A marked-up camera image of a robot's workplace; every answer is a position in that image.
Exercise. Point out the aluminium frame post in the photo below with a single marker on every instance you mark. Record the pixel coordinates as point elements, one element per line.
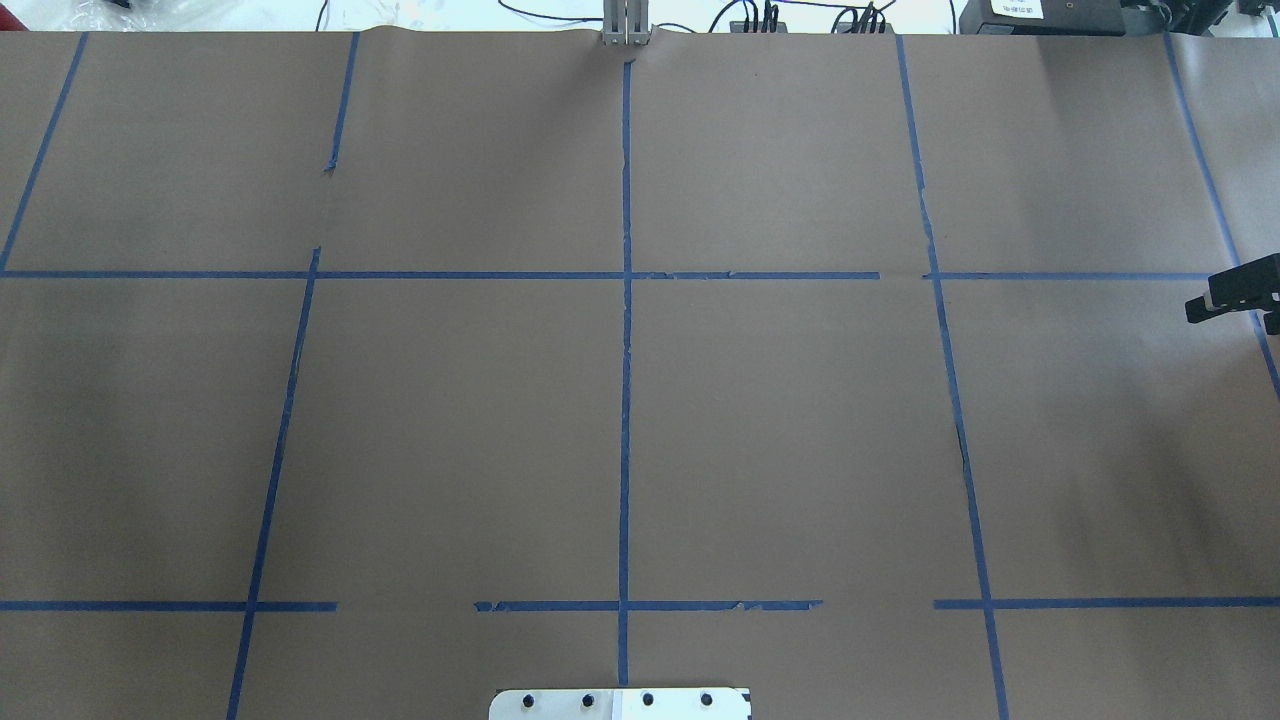
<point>626,23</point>

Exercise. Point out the black power box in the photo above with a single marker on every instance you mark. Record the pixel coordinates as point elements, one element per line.
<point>1068,18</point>

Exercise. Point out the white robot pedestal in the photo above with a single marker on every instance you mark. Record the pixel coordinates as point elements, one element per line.
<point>623,703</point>

